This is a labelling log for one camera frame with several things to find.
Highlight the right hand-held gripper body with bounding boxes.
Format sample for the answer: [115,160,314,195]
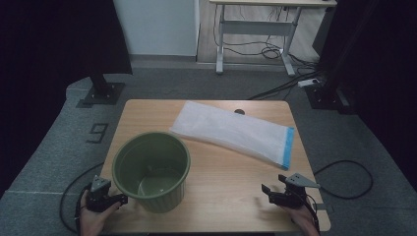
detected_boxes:
[277,172,322,209]

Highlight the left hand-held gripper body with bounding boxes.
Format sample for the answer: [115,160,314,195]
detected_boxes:
[86,175,114,212]

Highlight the green plastic bin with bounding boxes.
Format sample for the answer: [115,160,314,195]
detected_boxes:
[111,131,192,214]

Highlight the white plastic bag blue edge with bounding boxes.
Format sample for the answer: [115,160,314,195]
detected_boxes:
[169,100,295,171]

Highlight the person's left hand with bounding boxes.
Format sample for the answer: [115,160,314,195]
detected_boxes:
[79,190,122,236]

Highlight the person's right hand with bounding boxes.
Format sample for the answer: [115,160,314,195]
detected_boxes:
[282,199,322,236]

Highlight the black metal stand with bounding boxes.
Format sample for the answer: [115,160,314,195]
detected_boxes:
[82,72,127,106]
[304,58,357,115]

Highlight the white power strip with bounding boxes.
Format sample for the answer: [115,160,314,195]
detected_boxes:
[297,78,321,89]

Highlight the white metal-legged desk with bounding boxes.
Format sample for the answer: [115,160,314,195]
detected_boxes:
[208,0,338,78]

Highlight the dark curtain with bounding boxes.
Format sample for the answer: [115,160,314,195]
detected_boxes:
[313,0,417,185]
[0,0,134,195]

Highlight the white panel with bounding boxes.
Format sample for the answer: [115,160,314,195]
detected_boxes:
[112,0,201,57]

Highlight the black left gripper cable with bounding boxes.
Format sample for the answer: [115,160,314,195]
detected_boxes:
[59,161,105,234]

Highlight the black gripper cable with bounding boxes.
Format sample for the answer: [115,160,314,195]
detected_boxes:
[303,159,375,232]
[59,161,105,234]

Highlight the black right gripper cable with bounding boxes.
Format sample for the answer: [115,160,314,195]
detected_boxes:
[303,159,375,232]

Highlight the black power cables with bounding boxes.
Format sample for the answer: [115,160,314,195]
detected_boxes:
[247,69,328,101]

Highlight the tangled black cables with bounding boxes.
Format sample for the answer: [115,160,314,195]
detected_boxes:
[212,4,321,67]

